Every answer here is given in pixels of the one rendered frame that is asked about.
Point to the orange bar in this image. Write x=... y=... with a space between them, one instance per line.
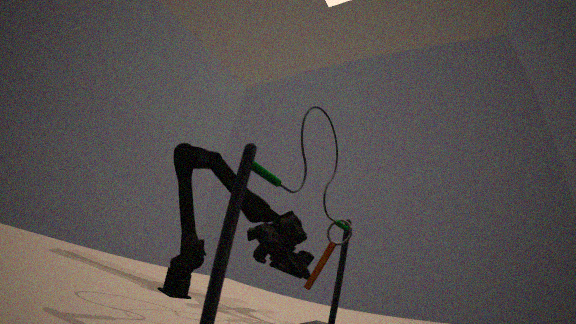
x=326 y=254

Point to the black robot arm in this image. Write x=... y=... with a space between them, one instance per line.
x=186 y=158

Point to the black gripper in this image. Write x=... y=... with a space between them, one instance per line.
x=283 y=258

